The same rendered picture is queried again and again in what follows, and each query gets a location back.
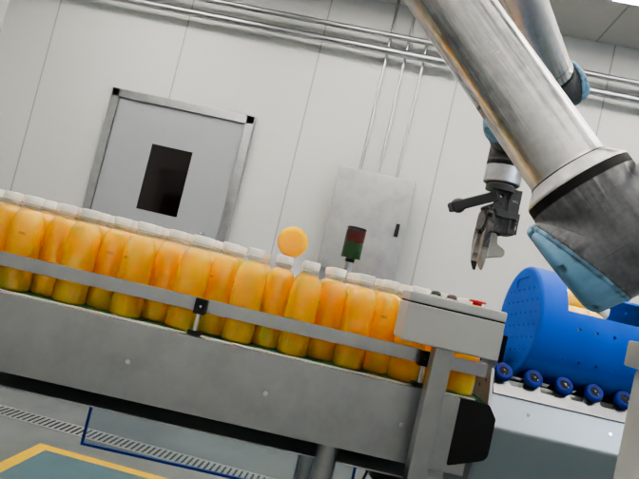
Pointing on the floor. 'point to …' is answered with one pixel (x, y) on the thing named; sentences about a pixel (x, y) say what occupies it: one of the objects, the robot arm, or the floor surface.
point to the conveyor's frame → (229, 390)
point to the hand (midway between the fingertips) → (474, 263)
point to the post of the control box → (428, 413)
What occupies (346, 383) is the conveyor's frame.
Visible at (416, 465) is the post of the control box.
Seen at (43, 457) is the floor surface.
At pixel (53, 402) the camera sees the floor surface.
